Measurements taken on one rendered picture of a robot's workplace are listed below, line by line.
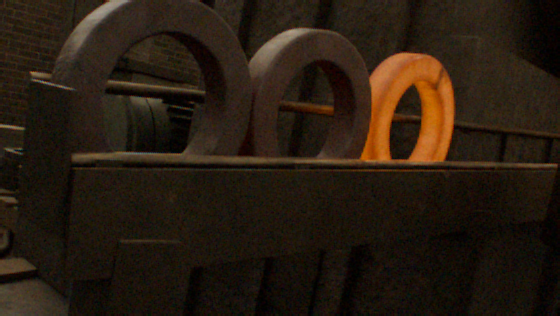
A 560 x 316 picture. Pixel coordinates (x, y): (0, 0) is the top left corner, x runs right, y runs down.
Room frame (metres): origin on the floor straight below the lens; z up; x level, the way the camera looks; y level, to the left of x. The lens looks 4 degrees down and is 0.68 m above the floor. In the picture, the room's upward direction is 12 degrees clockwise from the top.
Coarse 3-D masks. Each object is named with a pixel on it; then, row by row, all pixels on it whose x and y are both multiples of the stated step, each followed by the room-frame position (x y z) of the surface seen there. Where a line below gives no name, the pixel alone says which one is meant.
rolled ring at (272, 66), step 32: (288, 32) 0.63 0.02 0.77; (320, 32) 0.63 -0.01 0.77; (256, 64) 0.60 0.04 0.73; (288, 64) 0.61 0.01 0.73; (320, 64) 0.67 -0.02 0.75; (352, 64) 0.67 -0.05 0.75; (256, 96) 0.58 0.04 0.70; (352, 96) 0.69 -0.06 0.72; (256, 128) 0.59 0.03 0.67; (352, 128) 0.69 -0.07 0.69
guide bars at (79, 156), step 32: (96, 160) 0.45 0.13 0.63; (128, 160) 0.47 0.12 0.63; (160, 160) 0.49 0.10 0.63; (192, 160) 0.52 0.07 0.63; (224, 160) 0.54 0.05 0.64; (256, 160) 0.57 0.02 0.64; (288, 160) 0.60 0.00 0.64; (320, 160) 0.63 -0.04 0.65; (352, 160) 0.67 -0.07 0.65; (384, 160) 0.71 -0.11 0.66
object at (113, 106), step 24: (120, 96) 1.89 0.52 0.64; (120, 120) 1.85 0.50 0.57; (144, 120) 1.85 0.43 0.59; (168, 120) 1.94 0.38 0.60; (120, 144) 1.83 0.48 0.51; (144, 144) 1.83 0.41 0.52; (168, 144) 1.91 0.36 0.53; (24, 240) 2.10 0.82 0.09; (48, 240) 1.98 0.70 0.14; (48, 264) 1.96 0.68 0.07
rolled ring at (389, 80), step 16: (384, 64) 0.75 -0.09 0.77; (400, 64) 0.74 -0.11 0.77; (416, 64) 0.76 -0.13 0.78; (432, 64) 0.78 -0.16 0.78; (384, 80) 0.73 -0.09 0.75; (400, 80) 0.74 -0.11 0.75; (416, 80) 0.76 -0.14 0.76; (432, 80) 0.79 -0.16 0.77; (448, 80) 0.82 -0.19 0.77; (384, 96) 0.72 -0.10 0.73; (400, 96) 0.74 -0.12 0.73; (432, 96) 0.82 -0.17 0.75; (448, 96) 0.82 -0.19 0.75; (384, 112) 0.72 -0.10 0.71; (432, 112) 0.83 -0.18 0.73; (448, 112) 0.83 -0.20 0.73; (384, 128) 0.73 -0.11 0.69; (432, 128) 0.83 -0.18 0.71; (448, 128) 0.84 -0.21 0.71; (368, 144) 0.72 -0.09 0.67; (384, 144) 0.73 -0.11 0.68; (416, 144) 0.84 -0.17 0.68; (432, 144) 0.83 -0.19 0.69; (448, 144) 0.85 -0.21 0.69; (416, 160) 0.83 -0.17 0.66; (432, 160) 0.82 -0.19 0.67
